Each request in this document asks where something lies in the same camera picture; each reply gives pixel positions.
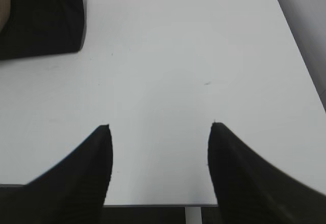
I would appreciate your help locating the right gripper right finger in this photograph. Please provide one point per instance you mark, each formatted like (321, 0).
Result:
(249, 189)

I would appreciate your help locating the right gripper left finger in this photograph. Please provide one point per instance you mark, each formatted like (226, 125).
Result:
(73, 191)

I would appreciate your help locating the black tote bag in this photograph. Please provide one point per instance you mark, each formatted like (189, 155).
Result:
(43, 27)

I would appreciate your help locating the white table leg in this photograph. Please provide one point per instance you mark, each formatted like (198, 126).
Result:
(193, 215)

